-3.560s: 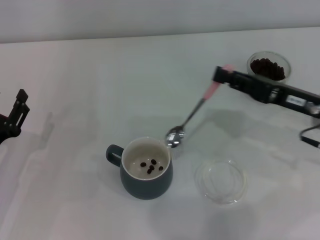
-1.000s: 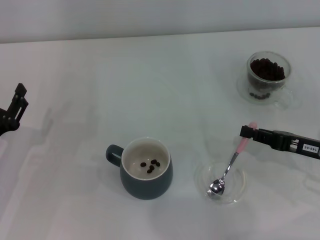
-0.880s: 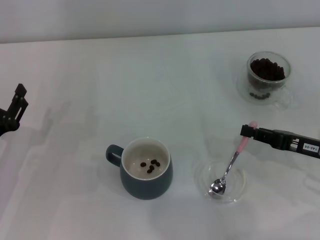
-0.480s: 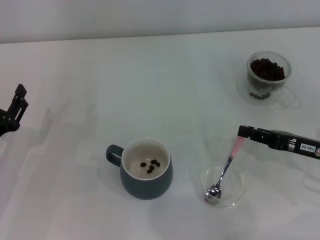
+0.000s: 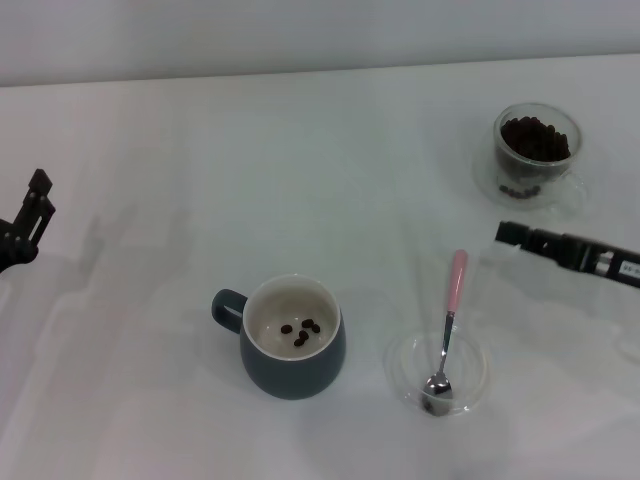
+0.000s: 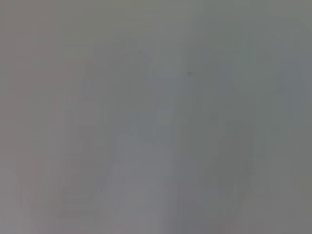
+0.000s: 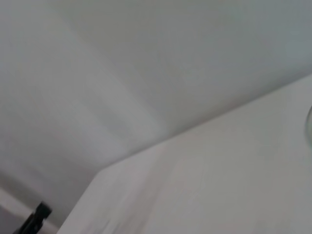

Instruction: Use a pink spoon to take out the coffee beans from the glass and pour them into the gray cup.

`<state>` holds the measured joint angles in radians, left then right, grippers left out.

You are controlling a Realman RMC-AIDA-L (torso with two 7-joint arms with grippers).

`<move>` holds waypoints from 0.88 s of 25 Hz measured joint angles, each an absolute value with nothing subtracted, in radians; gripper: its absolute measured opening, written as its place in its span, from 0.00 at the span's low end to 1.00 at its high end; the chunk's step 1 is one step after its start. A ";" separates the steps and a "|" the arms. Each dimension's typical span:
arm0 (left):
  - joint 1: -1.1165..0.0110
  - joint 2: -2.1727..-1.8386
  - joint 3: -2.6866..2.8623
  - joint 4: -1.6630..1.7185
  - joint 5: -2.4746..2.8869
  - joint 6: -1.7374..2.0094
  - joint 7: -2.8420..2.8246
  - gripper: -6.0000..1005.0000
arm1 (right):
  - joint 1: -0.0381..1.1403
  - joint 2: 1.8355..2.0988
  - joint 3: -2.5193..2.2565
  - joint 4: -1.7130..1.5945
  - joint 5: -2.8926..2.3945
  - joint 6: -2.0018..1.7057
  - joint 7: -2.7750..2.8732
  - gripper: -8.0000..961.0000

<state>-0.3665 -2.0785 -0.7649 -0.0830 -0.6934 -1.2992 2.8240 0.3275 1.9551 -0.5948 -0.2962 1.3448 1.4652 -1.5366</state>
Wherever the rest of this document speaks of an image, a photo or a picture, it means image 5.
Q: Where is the small clear glass dish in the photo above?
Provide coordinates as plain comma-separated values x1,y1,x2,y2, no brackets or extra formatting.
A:
383,329,494,419

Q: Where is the pink handled metal spoon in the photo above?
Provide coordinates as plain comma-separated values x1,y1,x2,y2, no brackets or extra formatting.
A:
421,248,470,402

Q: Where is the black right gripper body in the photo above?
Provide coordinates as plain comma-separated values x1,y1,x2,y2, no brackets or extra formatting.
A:
561,233,640,289

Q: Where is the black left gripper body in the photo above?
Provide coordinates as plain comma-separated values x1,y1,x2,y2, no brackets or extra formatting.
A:
0,217,41,275

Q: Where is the pile of coffee beans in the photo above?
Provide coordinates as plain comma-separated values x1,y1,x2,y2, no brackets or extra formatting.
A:
498,115,572,200

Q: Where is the dark teal ceramic mug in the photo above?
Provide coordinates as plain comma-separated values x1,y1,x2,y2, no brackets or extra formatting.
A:
210,273,347,401

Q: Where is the clear glass cup with handle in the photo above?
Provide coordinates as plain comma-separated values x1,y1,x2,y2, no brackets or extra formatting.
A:
472,102,589,214

